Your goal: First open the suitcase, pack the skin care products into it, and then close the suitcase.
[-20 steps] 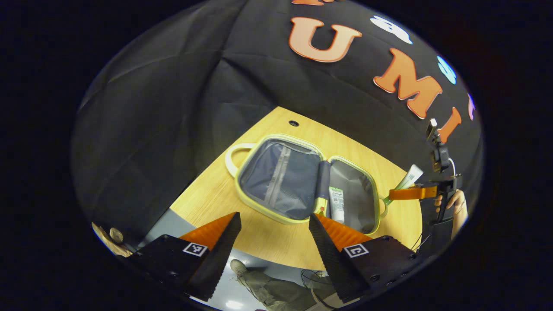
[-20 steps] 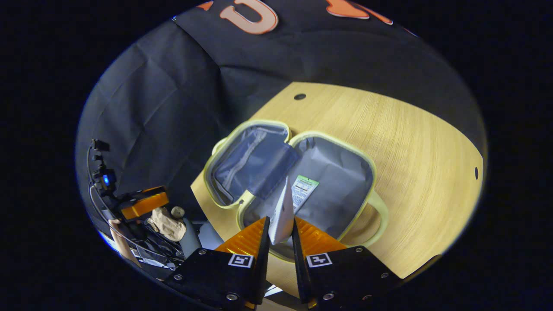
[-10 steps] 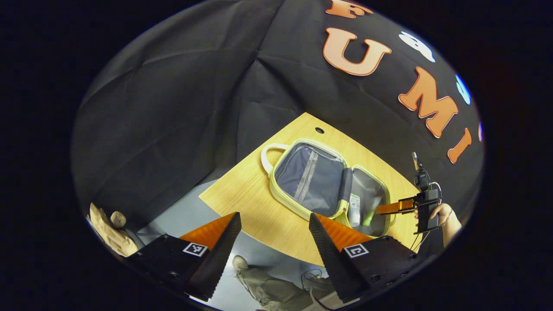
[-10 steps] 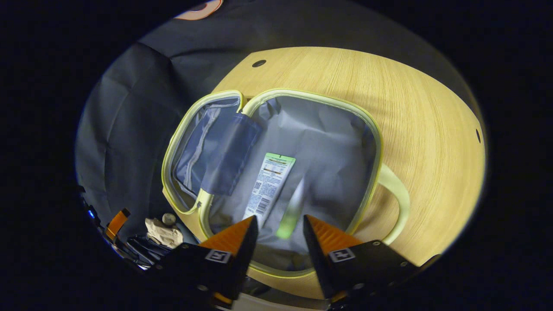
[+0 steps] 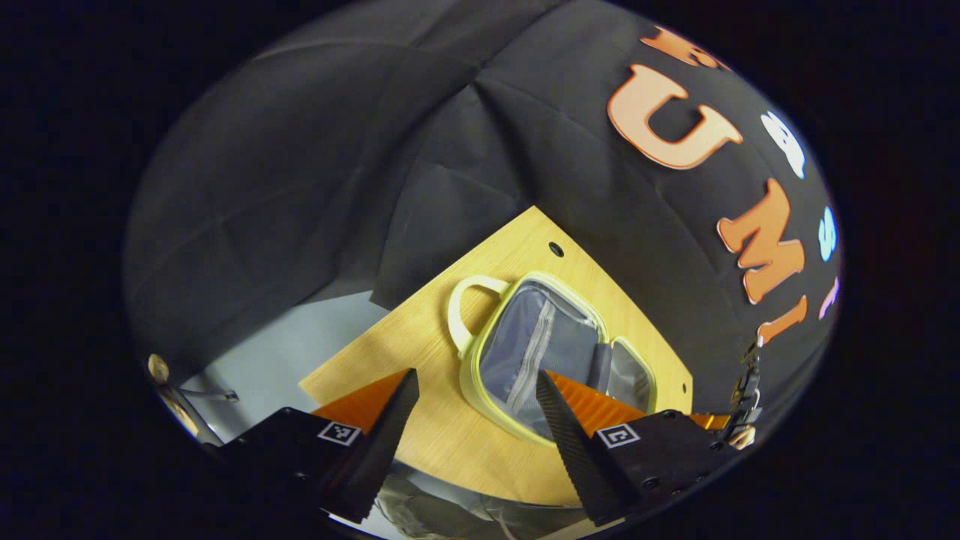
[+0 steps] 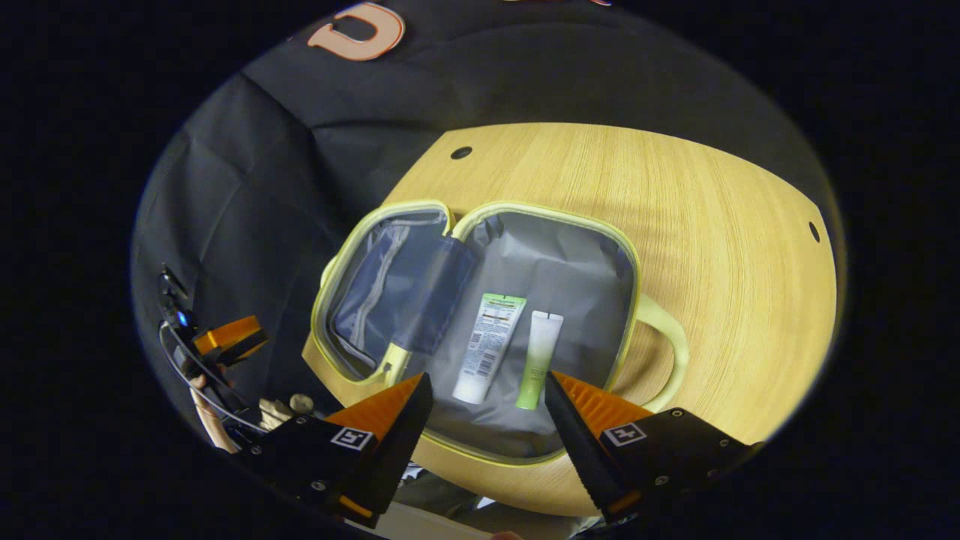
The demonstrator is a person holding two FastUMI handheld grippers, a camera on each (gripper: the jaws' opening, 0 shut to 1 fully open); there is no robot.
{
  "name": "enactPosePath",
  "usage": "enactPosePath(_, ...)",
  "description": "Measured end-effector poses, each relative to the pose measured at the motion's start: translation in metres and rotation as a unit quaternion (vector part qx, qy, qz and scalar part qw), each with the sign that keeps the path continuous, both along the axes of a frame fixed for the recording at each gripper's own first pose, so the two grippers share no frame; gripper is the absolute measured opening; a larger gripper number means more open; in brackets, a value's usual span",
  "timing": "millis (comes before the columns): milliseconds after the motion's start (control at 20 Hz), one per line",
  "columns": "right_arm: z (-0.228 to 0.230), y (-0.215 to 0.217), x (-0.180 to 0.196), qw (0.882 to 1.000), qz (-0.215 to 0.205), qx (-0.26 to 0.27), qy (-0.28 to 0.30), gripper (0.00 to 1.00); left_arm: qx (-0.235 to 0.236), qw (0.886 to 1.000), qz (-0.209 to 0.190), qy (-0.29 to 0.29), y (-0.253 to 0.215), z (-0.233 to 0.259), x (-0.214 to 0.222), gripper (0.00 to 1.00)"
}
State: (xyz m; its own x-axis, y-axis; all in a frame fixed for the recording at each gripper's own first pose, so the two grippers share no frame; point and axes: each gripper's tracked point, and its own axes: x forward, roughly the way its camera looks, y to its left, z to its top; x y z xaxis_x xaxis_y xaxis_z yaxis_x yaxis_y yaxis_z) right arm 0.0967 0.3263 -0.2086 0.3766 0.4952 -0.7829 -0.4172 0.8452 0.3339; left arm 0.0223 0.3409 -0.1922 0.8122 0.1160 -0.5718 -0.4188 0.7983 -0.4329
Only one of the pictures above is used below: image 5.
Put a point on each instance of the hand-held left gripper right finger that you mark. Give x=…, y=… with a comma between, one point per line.
x=570, y=450

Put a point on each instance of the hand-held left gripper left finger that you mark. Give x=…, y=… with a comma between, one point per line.
x=382, y=442

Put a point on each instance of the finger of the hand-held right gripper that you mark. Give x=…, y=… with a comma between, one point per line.
x=712, y=421

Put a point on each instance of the cream suitcase with grey lining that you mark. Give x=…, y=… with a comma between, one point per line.
x=540, y=337

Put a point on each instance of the person's grey clothing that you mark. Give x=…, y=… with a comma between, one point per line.
x=450, y=510

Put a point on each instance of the beige round object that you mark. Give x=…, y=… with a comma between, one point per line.
x=184, y=415
x=157, y=367

